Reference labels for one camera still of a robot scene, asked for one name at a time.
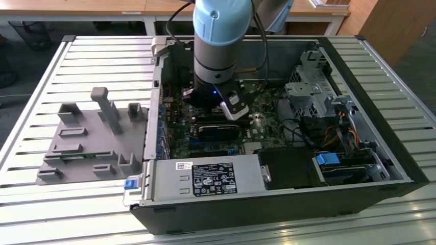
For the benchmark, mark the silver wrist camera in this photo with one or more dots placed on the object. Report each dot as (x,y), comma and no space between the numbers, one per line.
(236,109)

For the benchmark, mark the blue case latch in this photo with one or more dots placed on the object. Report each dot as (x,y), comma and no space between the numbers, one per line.
(130,184)

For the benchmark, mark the wooden cabinet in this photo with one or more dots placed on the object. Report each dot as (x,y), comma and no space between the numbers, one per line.
(391,25)

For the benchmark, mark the black disk drive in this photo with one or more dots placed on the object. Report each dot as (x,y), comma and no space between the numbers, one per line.
(344,173)

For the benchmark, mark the grey parts rack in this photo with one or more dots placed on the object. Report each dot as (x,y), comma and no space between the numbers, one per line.
(95,143)

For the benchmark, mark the black plastic shroud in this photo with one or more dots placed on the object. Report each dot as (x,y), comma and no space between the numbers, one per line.
(290,168)

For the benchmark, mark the green RAM stick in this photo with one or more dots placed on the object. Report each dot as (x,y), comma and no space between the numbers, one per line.
(92,155)

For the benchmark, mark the silver power supply unit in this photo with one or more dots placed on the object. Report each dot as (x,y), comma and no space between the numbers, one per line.
(170,178)

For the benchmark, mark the graphics card with fan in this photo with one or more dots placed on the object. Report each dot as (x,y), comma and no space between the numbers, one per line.
(218,132)

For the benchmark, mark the silver chipset heatsink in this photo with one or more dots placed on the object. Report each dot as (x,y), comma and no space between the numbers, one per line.
(252,146)

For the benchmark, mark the silver drive cage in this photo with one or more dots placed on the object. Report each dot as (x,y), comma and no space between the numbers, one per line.
(303,94)

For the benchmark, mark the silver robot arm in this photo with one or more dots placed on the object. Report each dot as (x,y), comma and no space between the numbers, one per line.
(218,58)

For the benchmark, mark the blue disk carrier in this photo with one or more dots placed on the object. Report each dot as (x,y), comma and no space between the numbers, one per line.
(327,159)

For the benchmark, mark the green motherboard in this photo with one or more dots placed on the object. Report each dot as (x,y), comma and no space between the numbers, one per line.
(266,125)

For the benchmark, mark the black PC case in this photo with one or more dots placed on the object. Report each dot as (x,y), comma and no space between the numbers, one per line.
(238,217)

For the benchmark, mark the white paper stack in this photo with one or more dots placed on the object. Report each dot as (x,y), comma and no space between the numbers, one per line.
(316,2)

